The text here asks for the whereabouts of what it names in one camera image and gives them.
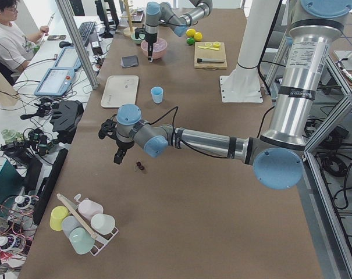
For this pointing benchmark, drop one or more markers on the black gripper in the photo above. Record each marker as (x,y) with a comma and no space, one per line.
(123,144)
(150,39)

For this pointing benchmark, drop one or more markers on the yellow plastic knife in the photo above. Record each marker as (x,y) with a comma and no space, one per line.
(208,47)

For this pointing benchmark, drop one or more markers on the cream rabbit tray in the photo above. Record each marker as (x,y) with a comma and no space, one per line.
(120,90)

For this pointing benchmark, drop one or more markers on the yellow lemon far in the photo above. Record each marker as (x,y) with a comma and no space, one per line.
(190,32)

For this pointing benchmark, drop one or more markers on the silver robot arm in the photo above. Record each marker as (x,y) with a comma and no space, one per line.
(171,90)
(162,12)

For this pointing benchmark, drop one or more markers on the grey plastic cup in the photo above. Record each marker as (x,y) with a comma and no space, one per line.
(69,224)

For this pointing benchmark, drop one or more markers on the clear ice cubes pile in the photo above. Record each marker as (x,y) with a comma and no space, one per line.
(160,45)

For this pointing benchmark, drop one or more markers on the blue teach pendant near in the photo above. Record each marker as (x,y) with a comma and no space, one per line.
(55,82)

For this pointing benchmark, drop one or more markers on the wooden cutting board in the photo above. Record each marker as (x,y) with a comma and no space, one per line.
(209,54)

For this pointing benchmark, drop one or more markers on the green lime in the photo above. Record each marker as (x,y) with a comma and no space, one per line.
(190,41)

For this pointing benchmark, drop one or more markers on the white cup rack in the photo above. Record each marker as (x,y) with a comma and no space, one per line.
(101,241)

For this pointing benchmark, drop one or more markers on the yellow lemon near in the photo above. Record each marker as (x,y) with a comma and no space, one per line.
(198,36)

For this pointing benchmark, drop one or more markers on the grey folded cloth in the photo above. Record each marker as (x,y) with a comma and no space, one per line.
(129,61)

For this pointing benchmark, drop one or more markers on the blue teach pendant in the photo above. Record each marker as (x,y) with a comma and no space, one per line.
(55,82)
(68,58)

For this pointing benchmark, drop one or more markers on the lemon half lower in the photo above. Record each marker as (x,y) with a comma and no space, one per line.
(216,44)

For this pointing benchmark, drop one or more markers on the green ceramic bowl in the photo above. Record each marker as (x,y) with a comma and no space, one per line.
(139,39)

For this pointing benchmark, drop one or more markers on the mint plastic cup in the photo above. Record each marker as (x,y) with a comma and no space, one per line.
(81,240)

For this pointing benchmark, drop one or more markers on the blue teach pendant far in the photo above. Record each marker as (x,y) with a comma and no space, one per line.
(68,58)

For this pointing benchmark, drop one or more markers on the black keyboard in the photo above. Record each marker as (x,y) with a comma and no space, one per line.
(85,29)

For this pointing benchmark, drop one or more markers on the yellow plastic cup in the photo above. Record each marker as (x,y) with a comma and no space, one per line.
(58,214)

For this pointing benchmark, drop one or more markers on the pink bowl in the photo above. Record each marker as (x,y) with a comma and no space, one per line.
(157,55)

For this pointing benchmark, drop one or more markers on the steel muddler black tip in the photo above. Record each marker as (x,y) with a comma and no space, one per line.
(205,60)

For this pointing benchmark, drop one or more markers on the yellow lemon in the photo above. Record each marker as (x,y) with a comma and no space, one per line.
(198,36)
(190,32)

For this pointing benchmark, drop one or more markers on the light blue plastic cup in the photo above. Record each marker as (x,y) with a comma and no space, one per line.
(157,94)

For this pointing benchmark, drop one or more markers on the seated person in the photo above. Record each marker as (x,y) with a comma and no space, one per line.
(16,48)

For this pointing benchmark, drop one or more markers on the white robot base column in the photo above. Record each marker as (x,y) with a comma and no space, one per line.
(243,85)

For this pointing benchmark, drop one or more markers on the white plastic cup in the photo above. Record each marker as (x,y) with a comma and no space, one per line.
(103,223)

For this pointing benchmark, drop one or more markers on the pink plastic cup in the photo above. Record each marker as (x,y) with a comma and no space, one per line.
(88,208)

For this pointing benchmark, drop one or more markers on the wooden cup stand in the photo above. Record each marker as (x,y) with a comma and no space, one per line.
(128,31)

